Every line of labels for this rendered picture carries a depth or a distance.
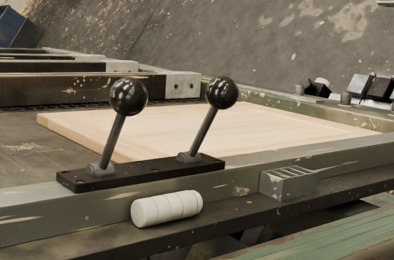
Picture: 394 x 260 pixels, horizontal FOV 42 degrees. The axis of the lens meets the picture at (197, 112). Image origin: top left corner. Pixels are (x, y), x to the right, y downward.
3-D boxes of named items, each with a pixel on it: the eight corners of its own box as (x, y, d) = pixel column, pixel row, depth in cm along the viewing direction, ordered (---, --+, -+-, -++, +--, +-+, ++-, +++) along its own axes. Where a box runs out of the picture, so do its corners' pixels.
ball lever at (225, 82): (205, 175, 63) (251, 89, 56) (180, 180, 61) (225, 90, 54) (190, 154, 65) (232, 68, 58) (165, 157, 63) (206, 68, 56)
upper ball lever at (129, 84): (119, 190, 56) (160, 92, 48) (88, 195, 53) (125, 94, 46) (105, 165, 58) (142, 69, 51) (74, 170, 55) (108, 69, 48)
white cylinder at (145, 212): (143, 232, 52) (204, 218, 57) (145, 205, 52) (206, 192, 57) (129, 222, 55) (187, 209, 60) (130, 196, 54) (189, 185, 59)
